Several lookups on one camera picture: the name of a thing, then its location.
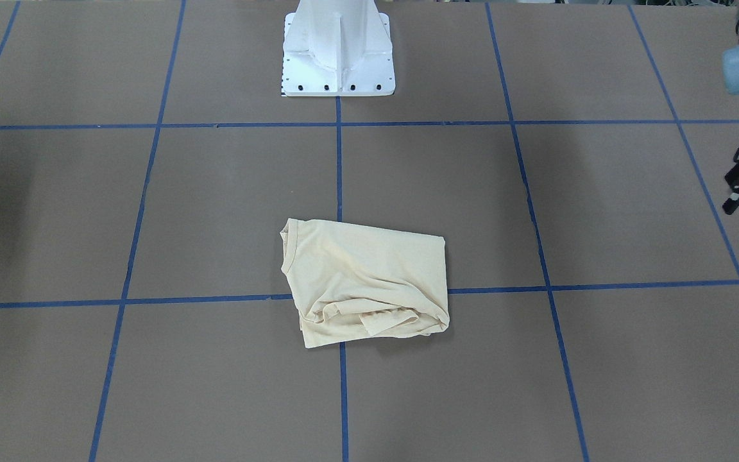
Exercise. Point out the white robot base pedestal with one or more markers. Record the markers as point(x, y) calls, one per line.
point(337, 49)

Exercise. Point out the beige long-sleeve printed shirt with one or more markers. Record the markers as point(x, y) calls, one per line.
point(353, 282)

